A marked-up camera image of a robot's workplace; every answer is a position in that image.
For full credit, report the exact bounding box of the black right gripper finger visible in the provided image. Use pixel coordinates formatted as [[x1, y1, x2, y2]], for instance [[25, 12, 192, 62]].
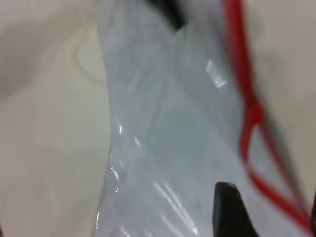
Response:
[[213, 182, 260, 237]]

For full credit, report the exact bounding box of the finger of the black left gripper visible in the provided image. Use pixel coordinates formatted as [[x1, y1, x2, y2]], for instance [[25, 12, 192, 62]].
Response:
[[145, 0, 191, 33]]

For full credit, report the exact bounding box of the clear plastic zipper bag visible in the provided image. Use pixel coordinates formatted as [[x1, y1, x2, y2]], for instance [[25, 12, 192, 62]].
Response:
[[95, 0, 316, 237]]

